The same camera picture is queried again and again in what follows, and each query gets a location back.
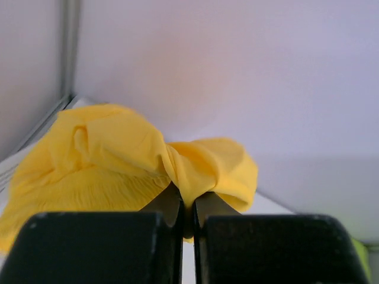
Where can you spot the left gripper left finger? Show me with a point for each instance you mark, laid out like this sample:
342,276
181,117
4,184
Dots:
101,247

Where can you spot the lime green shorts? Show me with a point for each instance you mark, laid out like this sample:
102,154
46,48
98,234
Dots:
363,256

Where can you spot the left corner aluminium post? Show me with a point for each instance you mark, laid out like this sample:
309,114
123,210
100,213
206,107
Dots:
70,16

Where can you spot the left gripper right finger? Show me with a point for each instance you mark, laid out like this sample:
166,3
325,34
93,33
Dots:
234,248

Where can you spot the yellow shorts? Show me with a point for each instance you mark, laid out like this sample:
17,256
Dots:
110,158

